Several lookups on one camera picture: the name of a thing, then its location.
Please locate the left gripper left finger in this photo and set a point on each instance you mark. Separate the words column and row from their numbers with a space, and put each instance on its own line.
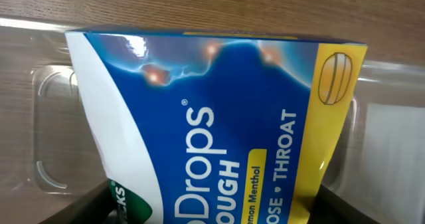
column 93, row 207

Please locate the blue yellow VapoDrops box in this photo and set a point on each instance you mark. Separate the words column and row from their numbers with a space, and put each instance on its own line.
column 198, row 127

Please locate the clear plastic container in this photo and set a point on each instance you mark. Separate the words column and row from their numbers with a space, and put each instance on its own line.
column 49, row 158

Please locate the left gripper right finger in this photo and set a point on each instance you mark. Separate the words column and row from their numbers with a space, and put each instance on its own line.
column 329, row 208

